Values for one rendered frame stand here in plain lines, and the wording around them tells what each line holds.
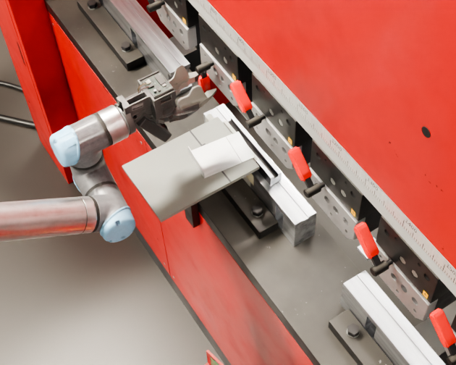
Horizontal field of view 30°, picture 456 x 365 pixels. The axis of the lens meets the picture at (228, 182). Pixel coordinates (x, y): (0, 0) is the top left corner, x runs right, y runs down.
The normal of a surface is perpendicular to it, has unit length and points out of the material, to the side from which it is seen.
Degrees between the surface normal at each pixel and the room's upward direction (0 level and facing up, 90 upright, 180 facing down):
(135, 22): 0
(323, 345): 0
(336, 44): 90
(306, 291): 0
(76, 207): 32
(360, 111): 90
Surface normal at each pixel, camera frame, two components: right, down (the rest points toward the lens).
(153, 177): -0.04, -0.57
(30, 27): 0.54, 0.68
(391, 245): -0.84, 0.46
